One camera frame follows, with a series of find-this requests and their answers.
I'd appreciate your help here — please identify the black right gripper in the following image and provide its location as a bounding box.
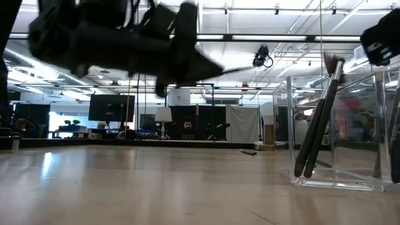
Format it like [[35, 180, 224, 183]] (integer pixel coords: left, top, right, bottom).
[[360, 8, 400, 68]]

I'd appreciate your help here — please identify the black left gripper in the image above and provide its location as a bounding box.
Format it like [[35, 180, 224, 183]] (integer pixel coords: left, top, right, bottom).
[[70, 2, 224, 97]]

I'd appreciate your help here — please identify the fluffy powder makeup brush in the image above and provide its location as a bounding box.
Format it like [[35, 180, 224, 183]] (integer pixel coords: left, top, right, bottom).
[[293, 62, 340, 178]]

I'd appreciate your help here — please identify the clear acrylic brush container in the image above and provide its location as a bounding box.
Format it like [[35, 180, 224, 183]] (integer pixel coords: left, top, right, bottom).
[[272, 70, 400, 193]]

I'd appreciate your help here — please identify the white hanging box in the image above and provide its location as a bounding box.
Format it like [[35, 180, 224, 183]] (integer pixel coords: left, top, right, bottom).
[[167, 88, 191, 107]]

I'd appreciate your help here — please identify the black backdrop panel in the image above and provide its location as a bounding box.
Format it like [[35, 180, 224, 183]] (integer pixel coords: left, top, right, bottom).
[[170, 105, 228, 141]]

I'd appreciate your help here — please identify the person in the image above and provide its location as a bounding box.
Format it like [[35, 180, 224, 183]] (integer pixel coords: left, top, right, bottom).
[[179, 116, 198, 141], [14, 117, 41, 139]]

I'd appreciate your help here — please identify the white shade table lamp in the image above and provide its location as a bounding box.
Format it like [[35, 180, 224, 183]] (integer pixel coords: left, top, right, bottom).
[[154, 107, 173, 141]]

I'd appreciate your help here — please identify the white hanging sheet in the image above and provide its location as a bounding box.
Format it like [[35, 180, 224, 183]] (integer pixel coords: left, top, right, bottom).
[[226, 105, 261, 144]]

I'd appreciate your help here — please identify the brass lamp with white bulb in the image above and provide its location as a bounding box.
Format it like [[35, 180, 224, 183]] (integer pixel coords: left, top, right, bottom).
[[253, 101, 287, 152]]

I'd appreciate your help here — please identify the blue table with plants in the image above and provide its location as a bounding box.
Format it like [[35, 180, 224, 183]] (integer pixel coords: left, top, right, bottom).
[[57, 119, 89, 139]]

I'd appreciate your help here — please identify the black pipe frame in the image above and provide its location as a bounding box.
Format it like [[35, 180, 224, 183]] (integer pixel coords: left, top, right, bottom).
[[164, 82, 216, 141]]

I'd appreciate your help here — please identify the black ceiling camera rig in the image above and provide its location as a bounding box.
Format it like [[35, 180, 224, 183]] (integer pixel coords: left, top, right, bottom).
[[252, 45, 274, 69]]

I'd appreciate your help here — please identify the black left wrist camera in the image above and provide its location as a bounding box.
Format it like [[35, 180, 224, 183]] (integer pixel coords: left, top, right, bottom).
[[124, 0, 176, 41]]

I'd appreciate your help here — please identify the black aluminium table frame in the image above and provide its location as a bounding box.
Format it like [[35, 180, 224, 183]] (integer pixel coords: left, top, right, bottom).
[[0, 138, 256, 149]]

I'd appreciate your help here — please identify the large black wall monitor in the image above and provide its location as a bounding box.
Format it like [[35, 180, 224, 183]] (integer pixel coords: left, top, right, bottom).
[[88, 94, 136, 123]]

